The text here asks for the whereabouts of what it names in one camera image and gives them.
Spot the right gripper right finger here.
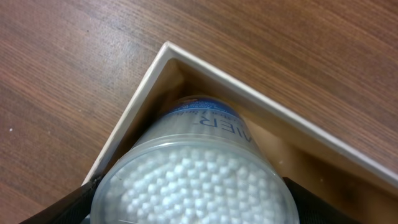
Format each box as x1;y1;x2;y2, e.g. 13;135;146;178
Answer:
283;177;359;224

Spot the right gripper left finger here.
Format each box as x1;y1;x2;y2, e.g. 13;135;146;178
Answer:
21;179;100;224

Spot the cotton swab tub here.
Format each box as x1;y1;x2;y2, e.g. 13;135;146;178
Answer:
90;96;299;223

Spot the white open cardboard box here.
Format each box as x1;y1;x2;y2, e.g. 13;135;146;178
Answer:
87;42;397;223

